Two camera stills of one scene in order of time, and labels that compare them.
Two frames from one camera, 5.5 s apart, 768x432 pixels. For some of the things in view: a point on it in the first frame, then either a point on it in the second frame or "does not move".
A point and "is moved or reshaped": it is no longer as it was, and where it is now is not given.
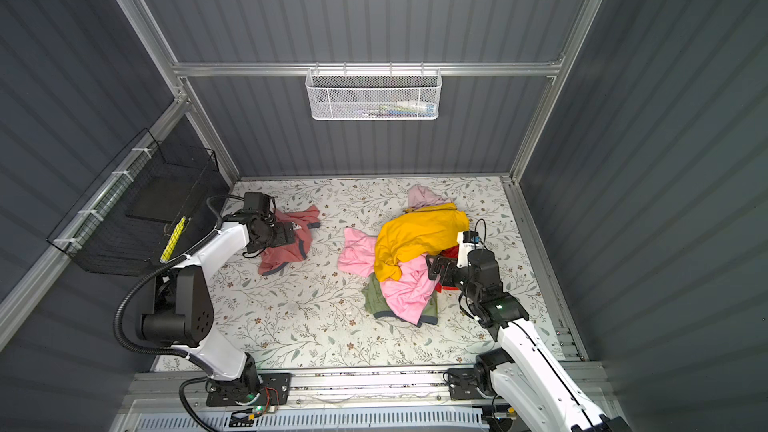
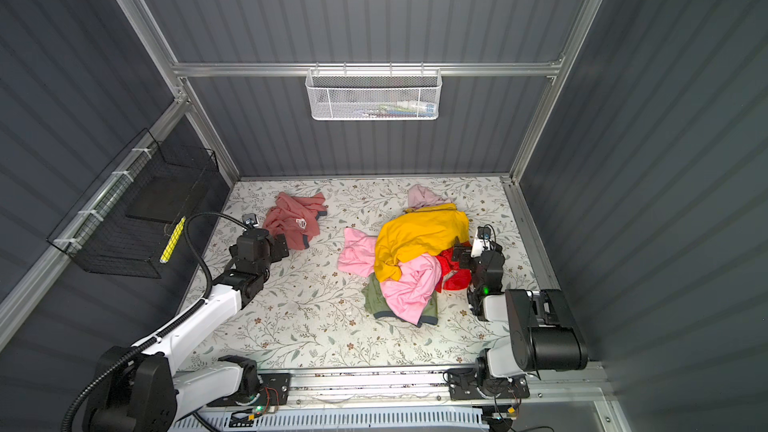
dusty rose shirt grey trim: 275,257 is moved or reshaped
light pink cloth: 410,295 does not move
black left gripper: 279,235 to 277,248
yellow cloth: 420,231 does not move
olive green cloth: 377,303 does not move
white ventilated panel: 400,421 does not move
